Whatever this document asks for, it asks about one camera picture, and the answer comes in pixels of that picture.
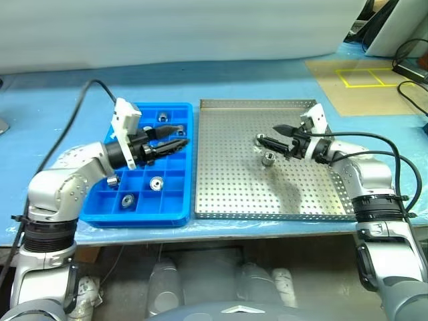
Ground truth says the white board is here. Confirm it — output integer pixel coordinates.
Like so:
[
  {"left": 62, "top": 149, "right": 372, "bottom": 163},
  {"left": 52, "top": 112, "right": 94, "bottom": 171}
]
[{"left": 364, "top": 0, "right": 428, "bottom": 57}]

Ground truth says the brown board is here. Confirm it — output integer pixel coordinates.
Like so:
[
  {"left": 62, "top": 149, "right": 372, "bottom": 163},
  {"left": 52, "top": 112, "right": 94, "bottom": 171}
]
[{"left": 304, "top": 59, "right": 428, "bottom": 117}]

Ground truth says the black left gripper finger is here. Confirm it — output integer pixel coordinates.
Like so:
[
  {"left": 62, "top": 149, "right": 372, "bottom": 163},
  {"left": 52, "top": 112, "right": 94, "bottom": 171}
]
[
  {"left": 154, "top": 125, "right": 182, "bottom": 139},
  {"left": 149, "top": 138, "right": 191, "bottom": 158}
]

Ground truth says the white rounded shape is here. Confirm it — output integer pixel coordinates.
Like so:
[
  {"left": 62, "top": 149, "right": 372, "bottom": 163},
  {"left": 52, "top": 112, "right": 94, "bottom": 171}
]
[
  {"left": 270, "top": 267, "right": 299, "bottom": 309},
  {"left": 77, "top": 274, "right": 103, "bottom": 316}
]

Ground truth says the perforated steel tray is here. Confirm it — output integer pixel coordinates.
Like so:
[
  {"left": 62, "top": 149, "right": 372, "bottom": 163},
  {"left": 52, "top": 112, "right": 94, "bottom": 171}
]
[{"left": 193, "top": 98, "right": 357, "bottom": 222}]

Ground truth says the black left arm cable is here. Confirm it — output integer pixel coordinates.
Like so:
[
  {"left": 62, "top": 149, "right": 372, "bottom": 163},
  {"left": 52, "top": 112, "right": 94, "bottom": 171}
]
[{"left": 0, "top": 78, "right": 118, "bottom": 285}]

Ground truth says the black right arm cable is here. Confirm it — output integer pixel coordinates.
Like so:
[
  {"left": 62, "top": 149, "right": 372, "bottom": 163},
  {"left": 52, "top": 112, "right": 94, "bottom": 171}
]
[{"left": 309, "top": 132, "right": 421, "bottom": 218}]

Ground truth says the dark electronic equipment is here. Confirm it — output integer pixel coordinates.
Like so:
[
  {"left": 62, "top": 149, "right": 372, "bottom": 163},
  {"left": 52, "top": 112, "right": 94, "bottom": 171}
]
[{"left": 343, "top": 0, "right": 399, "bottom": 53}]

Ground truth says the blue plastic compartment tray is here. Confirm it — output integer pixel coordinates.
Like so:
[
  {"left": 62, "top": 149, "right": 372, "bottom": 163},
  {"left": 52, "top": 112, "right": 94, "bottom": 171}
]
[{"left": 79, "top": 102, "right": 195, "bottom": 229}]

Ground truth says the thin black cable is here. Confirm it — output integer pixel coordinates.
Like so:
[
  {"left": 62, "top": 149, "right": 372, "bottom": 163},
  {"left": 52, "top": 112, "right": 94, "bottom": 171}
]
[
  {"left": 393, "top": 38, "right": 428, "bottom": 68},
  {"left": 397, "top": 81, "right": 428, "bottom": 116}
]

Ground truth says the black flat device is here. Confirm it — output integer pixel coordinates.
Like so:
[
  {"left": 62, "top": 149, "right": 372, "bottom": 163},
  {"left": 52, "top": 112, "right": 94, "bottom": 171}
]
[{"left": 393, "top": 62, "right": 428, "bottom": 84}]

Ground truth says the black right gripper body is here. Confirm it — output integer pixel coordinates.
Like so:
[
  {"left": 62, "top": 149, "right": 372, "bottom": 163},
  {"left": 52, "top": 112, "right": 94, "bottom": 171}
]
[{"left": 286, "top": 123, "right": 314, "bottom": 161}]

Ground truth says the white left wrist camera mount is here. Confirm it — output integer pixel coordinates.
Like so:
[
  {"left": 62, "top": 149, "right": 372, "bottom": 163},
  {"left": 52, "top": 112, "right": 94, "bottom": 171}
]
[{"left": 109, "top": 98, "right": 142, "bottom": 170}]

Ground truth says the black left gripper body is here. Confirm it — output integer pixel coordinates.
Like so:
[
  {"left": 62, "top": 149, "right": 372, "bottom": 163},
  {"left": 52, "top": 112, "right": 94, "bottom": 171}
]
[{"left": 128, "top": 128, "right": 158, "bottom": 167}]

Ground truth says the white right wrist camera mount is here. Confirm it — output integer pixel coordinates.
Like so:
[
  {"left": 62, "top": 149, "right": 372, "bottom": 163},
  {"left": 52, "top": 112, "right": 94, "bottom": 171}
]
[{"left": 300, "top": 102, "right": 330, "bottom": 161}]

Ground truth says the grey robot torso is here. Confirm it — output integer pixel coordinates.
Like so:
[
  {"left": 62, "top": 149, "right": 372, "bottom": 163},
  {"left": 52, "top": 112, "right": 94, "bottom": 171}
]
[{"left": 143, "top": 300, "right": 288, "bottom": 321}]

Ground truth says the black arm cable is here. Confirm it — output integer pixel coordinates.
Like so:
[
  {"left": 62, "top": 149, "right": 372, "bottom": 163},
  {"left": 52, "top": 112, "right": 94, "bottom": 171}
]
[
  {"left": 0, "top": 78, "right": 118, "bottom": 285},
  {"left": 309, "top": 132, "right": 421, "bottom": 218}
]

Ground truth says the grey rounded shape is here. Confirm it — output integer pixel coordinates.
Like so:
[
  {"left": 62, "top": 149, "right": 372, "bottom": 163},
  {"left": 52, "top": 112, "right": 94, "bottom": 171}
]
[
  {"left": 236, "top": 262, "right": 280, "bottom": 304},
  {"left": 148, "top": 257, "right": 184, "bottom": 317}
]

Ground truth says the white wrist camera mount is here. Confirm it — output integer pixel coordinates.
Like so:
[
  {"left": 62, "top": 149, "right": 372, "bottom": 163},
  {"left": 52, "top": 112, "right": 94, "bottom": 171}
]
[
  {"left": 300, "top": 102, "right": 330, "bottom": 161},
  {"left": 109, "top": 98, "right": 142, "bottom": 170}
]

